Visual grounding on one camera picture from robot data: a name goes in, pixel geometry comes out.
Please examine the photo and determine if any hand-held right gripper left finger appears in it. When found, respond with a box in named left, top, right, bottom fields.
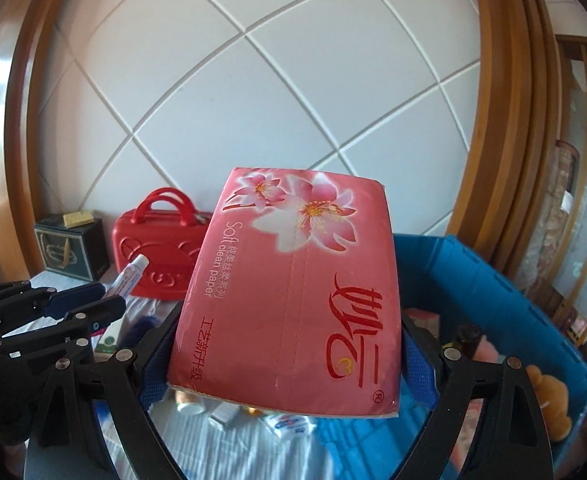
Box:
left=23, top=300, right=194, bottom=480

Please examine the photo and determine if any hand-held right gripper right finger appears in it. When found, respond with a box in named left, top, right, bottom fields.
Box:
left=398, top=307, right=557, bottom=480

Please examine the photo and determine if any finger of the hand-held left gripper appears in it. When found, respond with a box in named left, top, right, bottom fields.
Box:
left=0, top=281, right=105, bottom=336
left=0, top=296, right=126, bottom=368

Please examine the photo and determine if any white ointment tube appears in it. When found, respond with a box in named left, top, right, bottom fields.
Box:
left=104, top=255, right=150, bottom=301

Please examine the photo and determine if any pink barcode tissue pack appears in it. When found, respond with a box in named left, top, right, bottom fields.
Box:
left=418, top=310, right=442, bottom=339

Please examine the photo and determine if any brown green-label syrup bottle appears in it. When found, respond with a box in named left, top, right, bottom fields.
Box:
left=453, top=325, right=484, bottom=357

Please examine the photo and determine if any blue plastic crate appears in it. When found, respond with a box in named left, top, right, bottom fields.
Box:
left=323, top=232, right=587, bottom=480

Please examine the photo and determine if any brown teddy bear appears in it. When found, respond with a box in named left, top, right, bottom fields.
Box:
left=526, top=365, right=574, bottom=442

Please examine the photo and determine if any pink floral tissue pack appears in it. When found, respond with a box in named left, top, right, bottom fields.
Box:
left=167, top=166, right=401, bottom=418

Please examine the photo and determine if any white green small box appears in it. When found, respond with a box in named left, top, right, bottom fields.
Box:
left=96, top=320, right=124, bottom=361

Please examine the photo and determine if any dark gift box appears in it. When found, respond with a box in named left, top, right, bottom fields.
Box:
left=34, top=215, right=106, bottom=281

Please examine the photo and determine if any white orange-label bottle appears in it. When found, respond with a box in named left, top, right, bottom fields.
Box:
left=176, top=391, right=208, bottom=416

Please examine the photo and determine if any red bear suitcase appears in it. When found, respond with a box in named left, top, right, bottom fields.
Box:
left=113, top=187, right=214, bottom=301

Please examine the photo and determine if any small white carton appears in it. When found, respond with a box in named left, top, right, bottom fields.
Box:
left=210, top=402, right=239, bottom=429

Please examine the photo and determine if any white wipes packet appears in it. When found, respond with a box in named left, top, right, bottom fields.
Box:
left=266, top=412, right=319, bottom=442

